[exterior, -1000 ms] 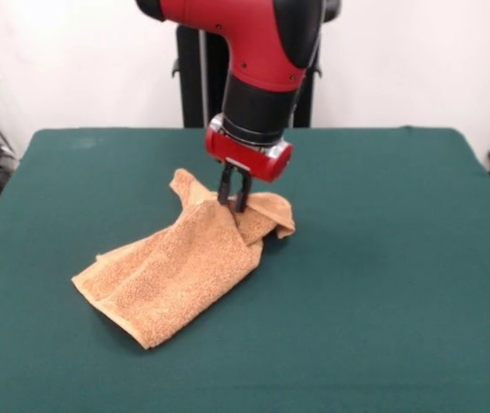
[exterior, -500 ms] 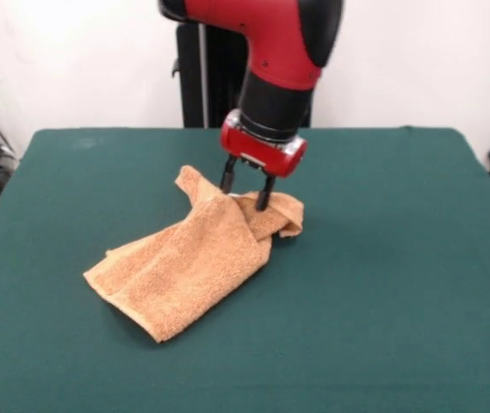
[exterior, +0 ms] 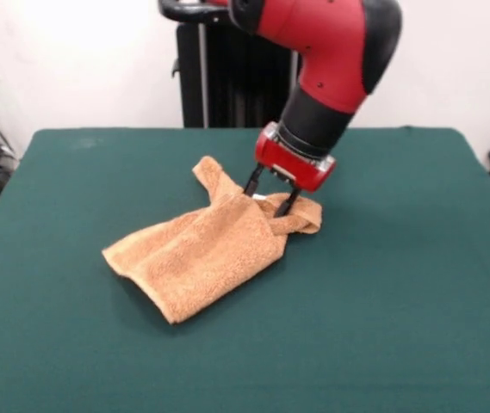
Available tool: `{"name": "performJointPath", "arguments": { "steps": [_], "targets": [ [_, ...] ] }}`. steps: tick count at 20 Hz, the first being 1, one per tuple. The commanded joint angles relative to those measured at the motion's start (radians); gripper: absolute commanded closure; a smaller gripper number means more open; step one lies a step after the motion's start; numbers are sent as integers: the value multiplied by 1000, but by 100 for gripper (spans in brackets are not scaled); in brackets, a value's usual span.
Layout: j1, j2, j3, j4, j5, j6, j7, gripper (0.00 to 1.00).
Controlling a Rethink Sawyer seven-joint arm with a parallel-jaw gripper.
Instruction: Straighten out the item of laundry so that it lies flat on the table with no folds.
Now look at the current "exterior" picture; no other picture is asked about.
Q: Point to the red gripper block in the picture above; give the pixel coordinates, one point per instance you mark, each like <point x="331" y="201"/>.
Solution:
<point x="292" y="165"/>

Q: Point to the tan terry towel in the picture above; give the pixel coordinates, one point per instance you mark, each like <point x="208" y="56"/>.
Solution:
<point x="201" y="262"/>

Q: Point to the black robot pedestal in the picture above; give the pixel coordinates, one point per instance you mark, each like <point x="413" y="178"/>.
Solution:
<point x="227" y="86"/>

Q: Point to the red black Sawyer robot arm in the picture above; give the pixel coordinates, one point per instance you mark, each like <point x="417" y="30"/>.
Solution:
<point x="326" y="64"/>

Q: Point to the dark green table cloth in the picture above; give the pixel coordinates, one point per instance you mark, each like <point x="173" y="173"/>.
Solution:
<point x="356" y="301"/>

